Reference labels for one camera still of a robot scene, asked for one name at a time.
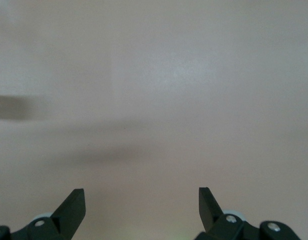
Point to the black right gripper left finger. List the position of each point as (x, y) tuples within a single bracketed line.
[(68, 217)]

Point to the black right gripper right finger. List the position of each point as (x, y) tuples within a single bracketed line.
[(211, 217)]

